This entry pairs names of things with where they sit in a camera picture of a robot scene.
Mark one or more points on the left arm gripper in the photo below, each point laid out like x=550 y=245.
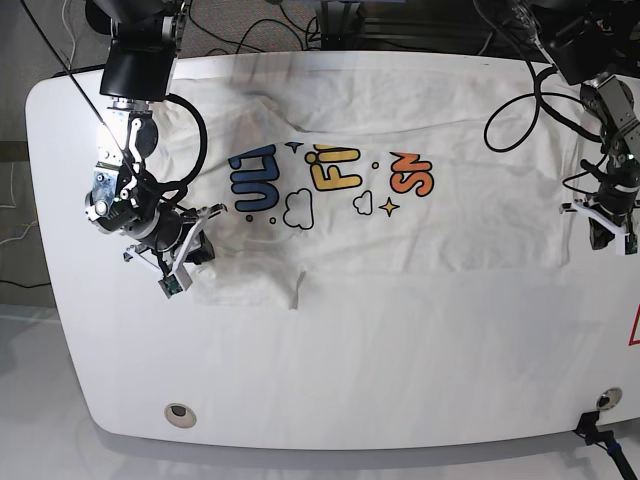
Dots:
x=604 y=227

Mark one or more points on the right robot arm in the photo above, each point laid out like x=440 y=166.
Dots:
x=125 y=197

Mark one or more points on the black clamp with cable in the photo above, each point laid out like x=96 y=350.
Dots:
x=589 y=432

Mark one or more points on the table cable grommet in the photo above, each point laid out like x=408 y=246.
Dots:
x=609 y=399
x=180 y=416

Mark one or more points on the red white warning sticker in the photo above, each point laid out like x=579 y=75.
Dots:
x=634 y=338

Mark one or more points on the right table cable grommet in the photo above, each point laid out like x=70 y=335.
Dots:
x=609 y=399

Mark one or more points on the left table cable grommet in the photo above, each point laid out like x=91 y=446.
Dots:
x=180 y=416

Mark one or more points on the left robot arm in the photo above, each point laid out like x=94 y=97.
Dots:
x=589 y=44

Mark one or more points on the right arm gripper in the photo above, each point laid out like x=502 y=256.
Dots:
x=170 y=241

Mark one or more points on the white printed T-shirt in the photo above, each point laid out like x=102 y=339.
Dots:
x=382 y=166

